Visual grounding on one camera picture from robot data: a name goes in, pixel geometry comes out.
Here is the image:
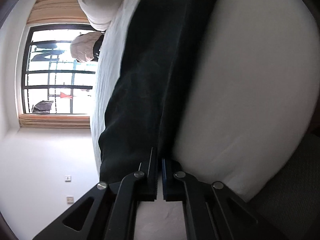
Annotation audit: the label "left beige curtain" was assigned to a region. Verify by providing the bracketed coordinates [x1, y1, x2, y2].
[18, 114, 90, 129]

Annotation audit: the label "white bed sheet mattress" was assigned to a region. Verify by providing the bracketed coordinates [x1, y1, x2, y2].
[89, 0, 317, 240]

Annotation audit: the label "window with black bars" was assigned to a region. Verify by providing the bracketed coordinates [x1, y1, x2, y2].
[21, 24, 98, 115]

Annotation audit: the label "white puffer jacket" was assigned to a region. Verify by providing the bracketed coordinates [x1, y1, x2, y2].
[70, 31, 104, 63]

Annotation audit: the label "right beige curtain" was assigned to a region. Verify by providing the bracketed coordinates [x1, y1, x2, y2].
[27, 0, 89, 24]

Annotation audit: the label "black jeans pants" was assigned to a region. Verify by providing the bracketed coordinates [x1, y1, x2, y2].
[98, 0, 217, 184]

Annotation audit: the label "white wall socket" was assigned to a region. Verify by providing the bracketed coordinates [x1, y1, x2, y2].
[66, 196, 74, 204]

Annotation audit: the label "beige curtain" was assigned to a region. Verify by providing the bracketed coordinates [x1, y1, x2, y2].
[18, 114, 90, 129]
[27, 0, 89, 24]

